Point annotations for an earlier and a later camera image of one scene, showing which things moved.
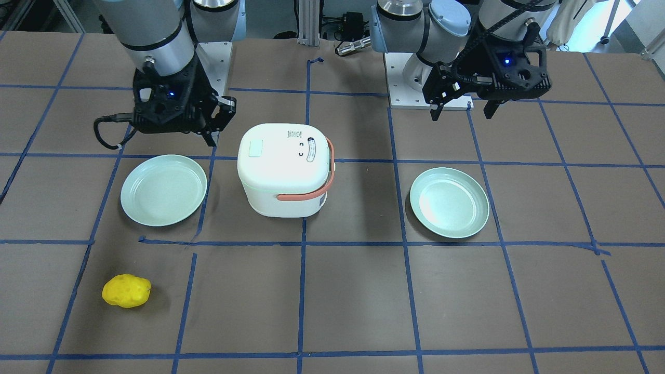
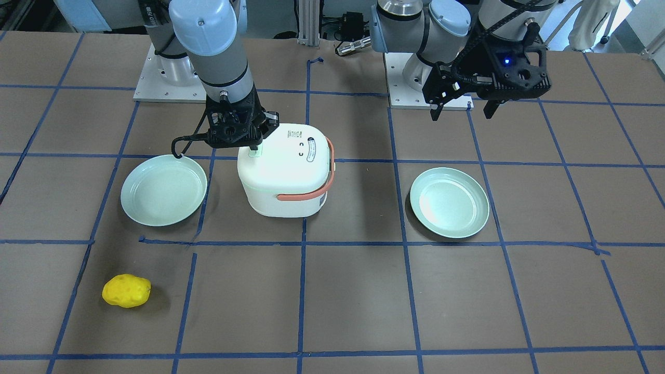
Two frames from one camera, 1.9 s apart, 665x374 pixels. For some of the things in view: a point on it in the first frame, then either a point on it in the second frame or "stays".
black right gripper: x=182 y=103 to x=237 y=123
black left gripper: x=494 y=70 stays
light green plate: x=164 y=191 stays
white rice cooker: x=286 y=169 stays
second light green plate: x=450 y=201 stays
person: x=569 y=12 to x=592 y=14
